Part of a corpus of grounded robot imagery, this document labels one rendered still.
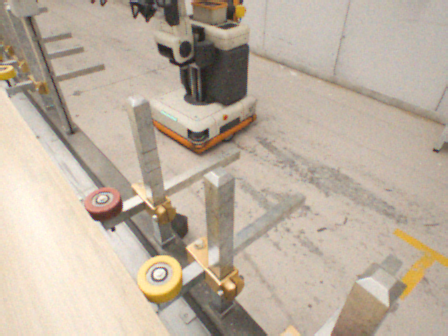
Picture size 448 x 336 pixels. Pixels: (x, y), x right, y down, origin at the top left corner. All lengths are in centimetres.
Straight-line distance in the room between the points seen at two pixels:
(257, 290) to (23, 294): 115
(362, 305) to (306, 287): 131
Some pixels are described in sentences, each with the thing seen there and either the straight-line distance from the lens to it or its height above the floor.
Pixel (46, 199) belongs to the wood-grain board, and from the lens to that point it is 84.
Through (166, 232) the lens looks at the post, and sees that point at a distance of 87.
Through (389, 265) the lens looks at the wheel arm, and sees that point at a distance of 76.
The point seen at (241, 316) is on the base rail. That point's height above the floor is 70.
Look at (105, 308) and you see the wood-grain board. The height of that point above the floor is 90.
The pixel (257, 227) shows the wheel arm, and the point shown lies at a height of 85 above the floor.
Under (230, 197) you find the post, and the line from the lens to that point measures 49.
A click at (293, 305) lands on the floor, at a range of 162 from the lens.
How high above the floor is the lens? 142
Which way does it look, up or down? 40 degrees down
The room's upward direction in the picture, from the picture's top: 1 degrees counter-clockwise
